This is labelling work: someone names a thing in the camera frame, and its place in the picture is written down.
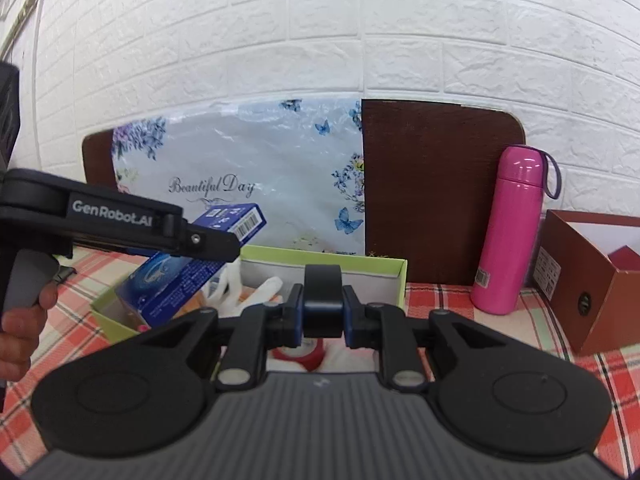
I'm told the person's left hand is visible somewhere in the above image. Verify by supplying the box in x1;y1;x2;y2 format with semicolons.
0;283;58;382

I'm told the light green cardboard box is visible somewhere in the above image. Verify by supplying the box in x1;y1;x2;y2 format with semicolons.
91;245;408;344

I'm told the black tape roll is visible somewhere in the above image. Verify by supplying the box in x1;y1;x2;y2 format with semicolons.
302;264;344;338

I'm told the floral plastic bedding bag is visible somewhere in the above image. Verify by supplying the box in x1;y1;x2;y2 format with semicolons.
112;96;364;255

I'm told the brown cardboard box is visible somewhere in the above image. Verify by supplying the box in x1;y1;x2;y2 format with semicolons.
533;210;639;356

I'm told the pink thermos bottle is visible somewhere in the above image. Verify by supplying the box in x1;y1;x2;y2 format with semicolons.
471;145;562;315

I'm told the blue medicine box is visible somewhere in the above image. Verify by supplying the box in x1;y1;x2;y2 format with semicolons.
115;203;267;328

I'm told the dark brown headboard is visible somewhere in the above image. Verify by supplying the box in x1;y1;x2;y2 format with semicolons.
81;98;525;284

